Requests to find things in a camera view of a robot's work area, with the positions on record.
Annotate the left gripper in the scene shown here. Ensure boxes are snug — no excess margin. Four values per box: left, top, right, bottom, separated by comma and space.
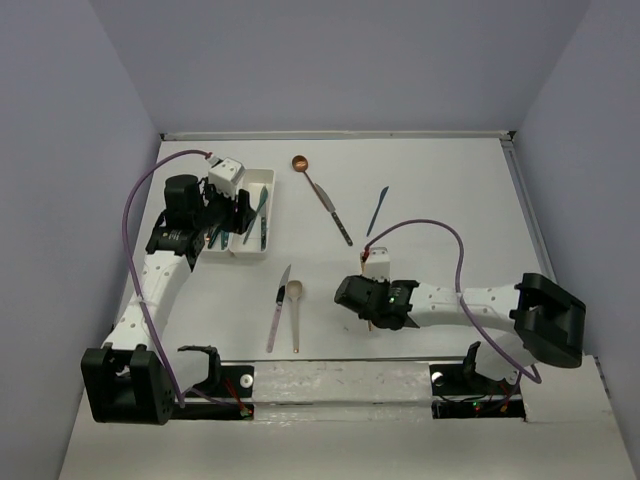
192, 176, 256, 235

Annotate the steel knife green handle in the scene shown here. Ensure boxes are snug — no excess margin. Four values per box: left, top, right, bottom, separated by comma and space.
260, 213, 268, 251

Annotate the steel knife pink handle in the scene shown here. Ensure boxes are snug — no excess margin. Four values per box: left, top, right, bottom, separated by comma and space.
266, 266, 291, 353

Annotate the beige plastic spoon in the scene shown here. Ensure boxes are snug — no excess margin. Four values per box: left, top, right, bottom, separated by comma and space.
286, 280, 303, 354

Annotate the orange plastic knife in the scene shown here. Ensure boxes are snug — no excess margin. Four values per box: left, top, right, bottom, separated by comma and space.
360, 253, 373, 332

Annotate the blue plastic knife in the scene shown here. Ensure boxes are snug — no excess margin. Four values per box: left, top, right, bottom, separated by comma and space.
366, 186, 389, 238

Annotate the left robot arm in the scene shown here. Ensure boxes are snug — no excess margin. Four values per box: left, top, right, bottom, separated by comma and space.
81, 173, 256, 425

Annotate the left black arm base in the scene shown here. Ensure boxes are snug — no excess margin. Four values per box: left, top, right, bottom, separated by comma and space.
169, 364, 255, 421

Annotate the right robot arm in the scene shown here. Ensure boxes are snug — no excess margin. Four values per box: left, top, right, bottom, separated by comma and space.
334, 273, 586, 392

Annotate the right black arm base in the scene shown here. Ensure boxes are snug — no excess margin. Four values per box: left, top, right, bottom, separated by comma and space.
429, 363, 526, 420

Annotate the white right utensil tray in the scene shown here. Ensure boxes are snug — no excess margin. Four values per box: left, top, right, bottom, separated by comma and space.
229, 169, 275, 260

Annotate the white utensil tray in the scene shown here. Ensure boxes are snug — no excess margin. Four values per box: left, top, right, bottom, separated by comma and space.
202, 226, 231, 255
229, 169, 275, 260

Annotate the white left utensil tray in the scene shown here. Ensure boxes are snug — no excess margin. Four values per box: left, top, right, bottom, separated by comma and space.
202, 226, 231, 255

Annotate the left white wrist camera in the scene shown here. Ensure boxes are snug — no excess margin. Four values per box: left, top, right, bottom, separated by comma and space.
208, 156, 245, 199

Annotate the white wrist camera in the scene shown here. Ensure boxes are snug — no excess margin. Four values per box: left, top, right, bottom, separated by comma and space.
208, 156, 245, 199
361, 247, 391, 282

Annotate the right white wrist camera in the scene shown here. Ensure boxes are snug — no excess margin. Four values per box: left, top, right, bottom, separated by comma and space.
361, 247, 391, 282

